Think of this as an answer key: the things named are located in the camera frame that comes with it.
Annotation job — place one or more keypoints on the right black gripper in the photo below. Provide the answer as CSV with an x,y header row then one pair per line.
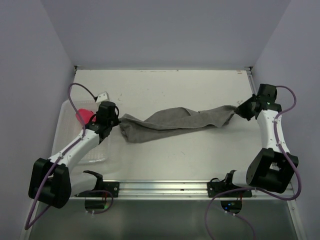
x,y
241,110

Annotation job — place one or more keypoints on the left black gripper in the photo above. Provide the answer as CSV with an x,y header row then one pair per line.
x,y
116,120

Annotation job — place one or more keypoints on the pink towel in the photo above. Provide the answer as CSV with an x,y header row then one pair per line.
x,y
85,114

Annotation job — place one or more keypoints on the grey towel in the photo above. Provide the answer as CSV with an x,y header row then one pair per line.
x,y
174,121

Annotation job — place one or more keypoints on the clear plastic basket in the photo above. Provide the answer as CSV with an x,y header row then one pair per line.
x,y
69,129

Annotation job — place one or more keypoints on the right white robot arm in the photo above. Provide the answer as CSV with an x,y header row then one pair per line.
x,y
273,167

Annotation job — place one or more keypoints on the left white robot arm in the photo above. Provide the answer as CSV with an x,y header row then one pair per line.
x,y
60,165

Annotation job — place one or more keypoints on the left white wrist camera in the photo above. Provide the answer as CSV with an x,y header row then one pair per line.
x,y
102,97

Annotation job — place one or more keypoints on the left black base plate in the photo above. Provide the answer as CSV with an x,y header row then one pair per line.
x,y
110,188

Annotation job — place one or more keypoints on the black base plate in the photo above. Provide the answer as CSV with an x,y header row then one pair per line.
x,y
216,186
110,188

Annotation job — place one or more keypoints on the aluminium mounting rail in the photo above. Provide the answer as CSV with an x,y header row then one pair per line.
x,y
162,188

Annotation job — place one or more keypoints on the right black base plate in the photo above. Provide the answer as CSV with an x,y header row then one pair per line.
x,y
216,186

